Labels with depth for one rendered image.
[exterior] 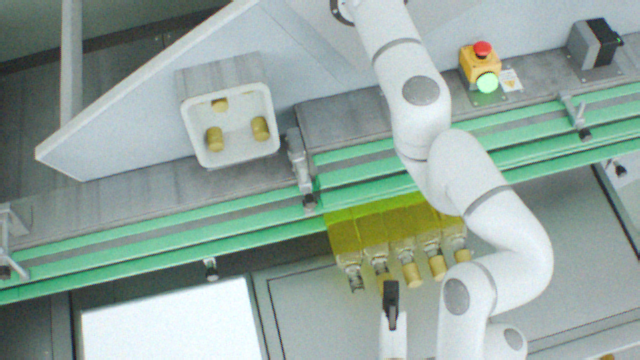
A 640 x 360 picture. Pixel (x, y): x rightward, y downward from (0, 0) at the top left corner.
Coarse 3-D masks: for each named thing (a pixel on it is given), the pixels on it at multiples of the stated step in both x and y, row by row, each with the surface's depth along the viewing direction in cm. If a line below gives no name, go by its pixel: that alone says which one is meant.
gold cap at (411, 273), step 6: (408, 264) 139; (414, 264) 140; (402, 270) 140; (408, 270) 139; (414, 270) 139; (408, 276) 138; (414, 276) 138; (420, 276) 138; (408, 282) 138; (414, 282) 138; (420, 282) 138
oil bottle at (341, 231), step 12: (324, 216) 147; (336, 216) 146; (348, 216) 145; (336, 228) 144; (348, 228) 144; (336, 240) 143; (348, 240) 142; (336, 252) 141; (348, 252) 141; (360, 252) 141; (348, 264) 140; (360, 264) 141
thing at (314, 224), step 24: (624, 144) 157; (528, 168) 156; (552, 168) 155; (312, 216) 153; (216, 240) 151; (240, 240) 151; (264, 240) 150; (120, 264) 149; (144, 264) 149; (168, 264) 149; (24, 288) 147; (48, 288) 147; (72, 288) 148
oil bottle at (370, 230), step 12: (360, 204) 146; (372, 204) 146; (360, 216) 145; (372, 216) 145; (360, 228) 143; (372, 228) 143; (384, 228) 143; (360, 240) 142; (372, 240) 142; (384, 240) 141; (372, 252) 140; (384, 252) 140; (372, 264) 143
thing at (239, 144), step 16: (208, 96) 125; (224, 96) 126; (240, 96) 138; (256, 96) 139; (192, 112) 134; (208, 112) 140; (224, 112) 141; (240, 112) 142; (256, 112) 143; (272, 112) 134; (192, 128) 132; (208, 128) 144; (224, 128) 145; (240, 128) 146; (272, 128) 138; (192, 144) 136; (224, 144) 145; (240, 144) 145; (256, 144) 145; (272, 144) 144; (208, 160) 143; (224, 160) 143; (240, 160) 144
